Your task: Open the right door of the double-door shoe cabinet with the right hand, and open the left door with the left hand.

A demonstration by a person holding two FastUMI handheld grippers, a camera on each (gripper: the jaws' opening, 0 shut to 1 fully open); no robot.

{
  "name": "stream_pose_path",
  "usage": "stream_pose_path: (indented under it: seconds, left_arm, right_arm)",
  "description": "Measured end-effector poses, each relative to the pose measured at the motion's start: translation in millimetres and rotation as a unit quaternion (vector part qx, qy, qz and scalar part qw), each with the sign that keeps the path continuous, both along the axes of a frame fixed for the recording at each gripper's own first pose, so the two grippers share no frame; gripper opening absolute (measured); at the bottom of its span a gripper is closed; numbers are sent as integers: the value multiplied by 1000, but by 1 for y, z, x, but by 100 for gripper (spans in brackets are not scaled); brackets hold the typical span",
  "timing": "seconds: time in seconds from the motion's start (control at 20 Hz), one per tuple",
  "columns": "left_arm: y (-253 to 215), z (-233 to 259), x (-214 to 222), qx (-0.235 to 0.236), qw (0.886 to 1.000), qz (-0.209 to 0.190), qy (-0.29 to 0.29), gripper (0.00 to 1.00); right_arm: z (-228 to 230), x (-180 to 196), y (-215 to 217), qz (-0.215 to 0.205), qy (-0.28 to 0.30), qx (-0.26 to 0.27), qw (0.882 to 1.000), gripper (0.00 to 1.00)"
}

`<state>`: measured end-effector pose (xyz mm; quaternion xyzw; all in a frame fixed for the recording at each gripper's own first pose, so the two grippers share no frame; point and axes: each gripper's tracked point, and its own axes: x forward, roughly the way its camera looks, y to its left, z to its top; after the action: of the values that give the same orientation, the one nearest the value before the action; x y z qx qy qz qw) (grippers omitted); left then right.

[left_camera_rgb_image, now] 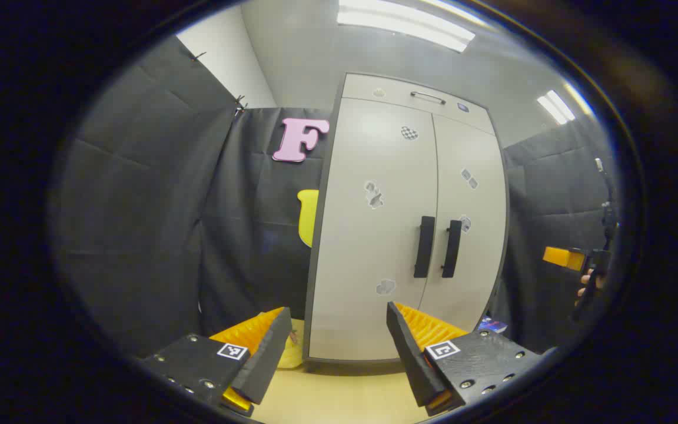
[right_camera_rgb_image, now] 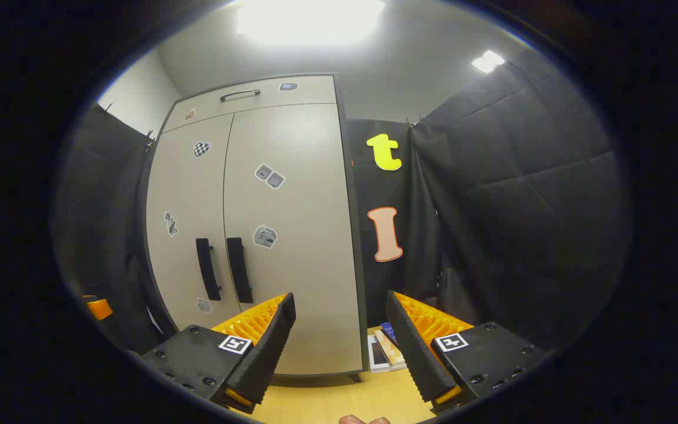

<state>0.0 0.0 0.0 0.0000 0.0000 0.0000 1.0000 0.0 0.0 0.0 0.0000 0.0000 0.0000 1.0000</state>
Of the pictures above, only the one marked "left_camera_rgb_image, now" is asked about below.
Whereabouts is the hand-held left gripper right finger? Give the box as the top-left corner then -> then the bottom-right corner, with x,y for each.
386,302 -> 546,417

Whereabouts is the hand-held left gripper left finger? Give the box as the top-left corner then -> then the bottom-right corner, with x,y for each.
139,306 -> 294,418

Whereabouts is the grey cabinet door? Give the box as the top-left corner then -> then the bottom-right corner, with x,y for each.
418,113 -> 507,334
308,97 -> 438,361

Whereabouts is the grey double-door shoe cabinet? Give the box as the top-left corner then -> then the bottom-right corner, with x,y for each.
303,72 -> 510,363

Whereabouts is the grey cabinet drawer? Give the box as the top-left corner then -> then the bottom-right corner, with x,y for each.
342,74 -> 496,136

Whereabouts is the yellow plush toy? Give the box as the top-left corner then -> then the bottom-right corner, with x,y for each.
277,318 -> 306,370

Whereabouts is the blue book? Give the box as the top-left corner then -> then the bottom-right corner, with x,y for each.
477,316 -> 509,335

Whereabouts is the long ceiling light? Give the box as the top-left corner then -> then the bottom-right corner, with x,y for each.
337,0 -> 476,53
537,90 -> 577,126

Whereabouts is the black backdrop cloth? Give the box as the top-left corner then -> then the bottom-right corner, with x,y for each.
51,35 -> 622,360

